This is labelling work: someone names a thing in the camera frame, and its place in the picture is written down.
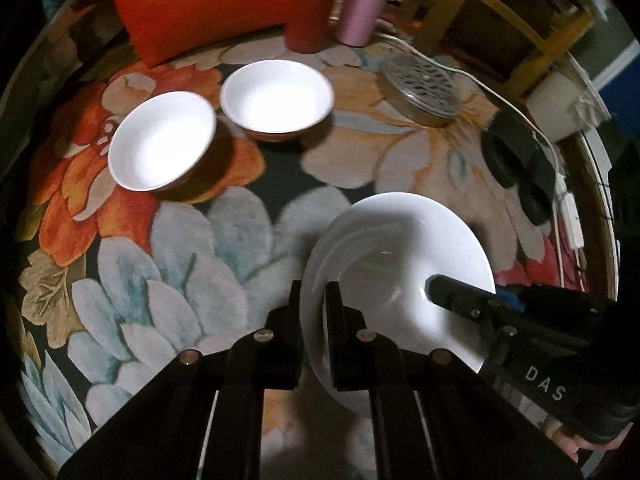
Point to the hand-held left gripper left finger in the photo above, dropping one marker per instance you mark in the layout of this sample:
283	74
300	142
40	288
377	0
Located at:
287	345

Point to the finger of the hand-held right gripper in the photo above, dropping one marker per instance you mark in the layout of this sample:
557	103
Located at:
510	300
455	295

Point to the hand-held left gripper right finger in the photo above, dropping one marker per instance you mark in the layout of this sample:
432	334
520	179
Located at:
345	350

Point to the white bear print plate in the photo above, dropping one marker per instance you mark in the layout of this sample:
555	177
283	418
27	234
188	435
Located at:
390	260

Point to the white bowl with red outside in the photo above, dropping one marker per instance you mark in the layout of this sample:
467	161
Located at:
275	95
160	140

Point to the person's right hand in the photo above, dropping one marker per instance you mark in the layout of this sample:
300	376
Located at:
570	442

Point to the white power strip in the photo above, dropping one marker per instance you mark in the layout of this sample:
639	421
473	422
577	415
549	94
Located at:
574	220

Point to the white plastic bucket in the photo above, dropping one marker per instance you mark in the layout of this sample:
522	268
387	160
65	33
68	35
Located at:
560	105

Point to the round perforated metal tin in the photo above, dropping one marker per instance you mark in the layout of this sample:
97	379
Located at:
420	85

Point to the wooden stool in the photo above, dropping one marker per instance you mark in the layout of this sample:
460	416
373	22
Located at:
530	2

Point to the pink thermos bottle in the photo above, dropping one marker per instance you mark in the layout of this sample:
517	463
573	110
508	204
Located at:
367	5

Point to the red thermos bottle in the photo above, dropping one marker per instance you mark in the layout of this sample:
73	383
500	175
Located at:
310	20

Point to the red shopping bag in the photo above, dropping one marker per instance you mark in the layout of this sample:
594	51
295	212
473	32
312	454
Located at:
200	5

